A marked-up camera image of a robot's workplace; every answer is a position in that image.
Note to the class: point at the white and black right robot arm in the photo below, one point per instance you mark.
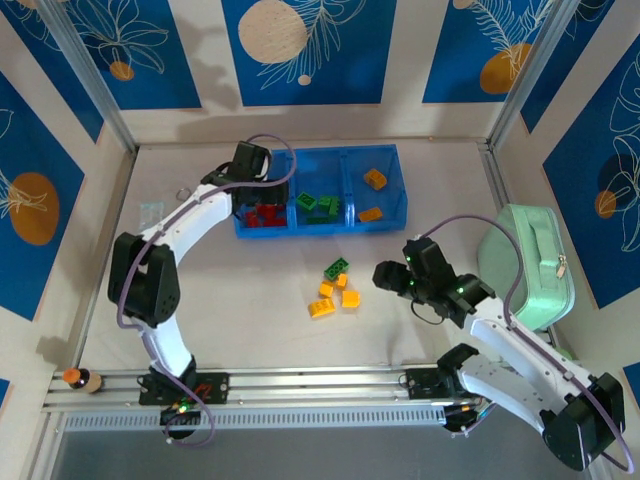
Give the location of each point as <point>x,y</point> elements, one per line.
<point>525,360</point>

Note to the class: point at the aluminium frame post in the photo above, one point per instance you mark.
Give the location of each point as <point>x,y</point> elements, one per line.
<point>90,75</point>
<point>530,70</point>

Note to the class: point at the red curved lego brick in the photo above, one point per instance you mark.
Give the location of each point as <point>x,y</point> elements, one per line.
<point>267,210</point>

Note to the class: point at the dark green lego brick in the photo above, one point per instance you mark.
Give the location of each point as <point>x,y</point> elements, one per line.
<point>318,220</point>

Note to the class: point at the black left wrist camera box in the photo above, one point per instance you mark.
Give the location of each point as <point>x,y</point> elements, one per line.
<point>252,159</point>

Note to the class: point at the blue three-compartment plastic container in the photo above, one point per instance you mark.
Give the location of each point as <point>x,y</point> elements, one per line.
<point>320,172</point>

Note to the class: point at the small green lego brick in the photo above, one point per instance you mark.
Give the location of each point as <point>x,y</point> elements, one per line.
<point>329,204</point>

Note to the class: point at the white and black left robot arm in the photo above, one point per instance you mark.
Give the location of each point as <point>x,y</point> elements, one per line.
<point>190,215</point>

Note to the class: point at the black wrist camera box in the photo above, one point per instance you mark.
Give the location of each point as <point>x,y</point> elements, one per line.
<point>430,260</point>
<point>252,159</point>

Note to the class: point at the mint green zippered case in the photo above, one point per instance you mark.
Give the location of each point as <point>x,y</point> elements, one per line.
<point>520,280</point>

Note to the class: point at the brown bottle with orange cap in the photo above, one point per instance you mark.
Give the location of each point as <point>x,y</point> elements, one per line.
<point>85,381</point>

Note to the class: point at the yellow rounded printed lego brick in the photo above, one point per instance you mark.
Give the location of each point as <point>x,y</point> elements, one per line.
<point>375,179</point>

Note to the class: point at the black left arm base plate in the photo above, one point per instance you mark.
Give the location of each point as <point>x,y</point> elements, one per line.
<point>216,387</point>

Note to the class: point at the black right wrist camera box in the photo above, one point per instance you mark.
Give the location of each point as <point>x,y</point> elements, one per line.
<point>430,260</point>

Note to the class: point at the green two-by-four lego brick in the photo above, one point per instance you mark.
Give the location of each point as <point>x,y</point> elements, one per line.
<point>336,268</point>
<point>306,201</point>

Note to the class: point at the long red lego brick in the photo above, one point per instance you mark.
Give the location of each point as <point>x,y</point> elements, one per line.
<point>278,220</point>

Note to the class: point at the aluminium mounting rail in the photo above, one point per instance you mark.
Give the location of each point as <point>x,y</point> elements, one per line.
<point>310,382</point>

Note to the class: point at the small yellow sloped lego brick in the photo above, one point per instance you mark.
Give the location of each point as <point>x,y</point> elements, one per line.
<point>341,281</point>

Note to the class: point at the yellow curved lego brick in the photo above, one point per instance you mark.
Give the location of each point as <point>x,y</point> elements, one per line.
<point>370,215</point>

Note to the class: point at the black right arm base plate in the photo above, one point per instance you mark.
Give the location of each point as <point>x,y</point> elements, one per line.
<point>422,385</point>

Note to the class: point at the clear plastic piece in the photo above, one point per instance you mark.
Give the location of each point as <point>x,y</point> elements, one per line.
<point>151,214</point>

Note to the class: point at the small red lego brick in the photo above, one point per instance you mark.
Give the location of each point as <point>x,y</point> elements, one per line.
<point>251,220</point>

